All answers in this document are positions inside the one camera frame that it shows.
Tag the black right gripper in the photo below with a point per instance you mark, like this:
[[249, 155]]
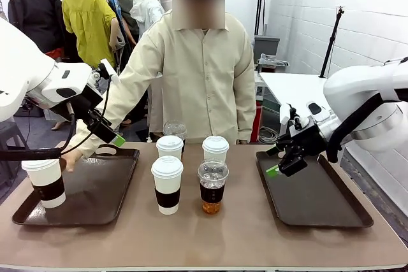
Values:
[[304, 144]]

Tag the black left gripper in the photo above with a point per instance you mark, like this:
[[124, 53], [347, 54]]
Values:
[[90, 103]]

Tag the white paper cup black sleeve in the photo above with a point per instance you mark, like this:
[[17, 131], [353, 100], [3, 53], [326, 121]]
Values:
[[167, 186], [170, 147], [215, 149], [46, 179]]

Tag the iced coffee clear plastic cup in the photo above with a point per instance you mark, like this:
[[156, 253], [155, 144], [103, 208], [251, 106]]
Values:
[[212, 189], [174, 128]]

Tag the person's right forearm beige sleeve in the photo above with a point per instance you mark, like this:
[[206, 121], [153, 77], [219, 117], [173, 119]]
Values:
[[127, 93]]

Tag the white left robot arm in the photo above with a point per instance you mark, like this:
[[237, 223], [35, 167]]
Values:
[[19, 61]]

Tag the person's left forearm beige sleeve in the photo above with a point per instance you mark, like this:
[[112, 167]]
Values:
[[247, 116]]

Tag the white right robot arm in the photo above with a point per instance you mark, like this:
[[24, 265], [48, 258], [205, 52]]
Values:
[[360, 90]]

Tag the dark brown plastic tray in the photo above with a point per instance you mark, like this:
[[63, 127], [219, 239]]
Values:
[[95, 189], [312, 195]]

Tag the person's right hand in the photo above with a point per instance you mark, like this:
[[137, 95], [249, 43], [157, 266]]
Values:
[[72, 159]]

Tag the grey stool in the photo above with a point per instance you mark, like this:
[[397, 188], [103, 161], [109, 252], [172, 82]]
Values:
[[9, 135]]

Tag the person in beige shirt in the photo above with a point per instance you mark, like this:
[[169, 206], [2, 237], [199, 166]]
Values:
[[201, 87]]

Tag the mannequin in yellow blouse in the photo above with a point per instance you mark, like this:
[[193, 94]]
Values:
[[89, 26]]

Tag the grey plastic box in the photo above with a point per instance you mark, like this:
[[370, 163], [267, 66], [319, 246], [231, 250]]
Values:
[[266, 46]]

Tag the black tripod stand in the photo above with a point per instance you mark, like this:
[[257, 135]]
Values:
[[331, 39]]

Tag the bystander in blue shirt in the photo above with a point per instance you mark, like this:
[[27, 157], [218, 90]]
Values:
[[116, 1]]

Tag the mannequin green hat white jacket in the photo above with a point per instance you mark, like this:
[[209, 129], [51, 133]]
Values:
[[148, 1]]

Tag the mannequin in black jacket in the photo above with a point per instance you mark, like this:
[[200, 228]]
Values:
[[35, 14]]

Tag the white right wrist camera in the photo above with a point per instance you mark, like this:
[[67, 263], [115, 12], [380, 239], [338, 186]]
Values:
[[287, 114]]

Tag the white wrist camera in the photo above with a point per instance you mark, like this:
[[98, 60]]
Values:
[[110, 69], [287, 114]]

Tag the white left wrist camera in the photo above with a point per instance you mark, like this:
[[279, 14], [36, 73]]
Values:
[[110, 69]]

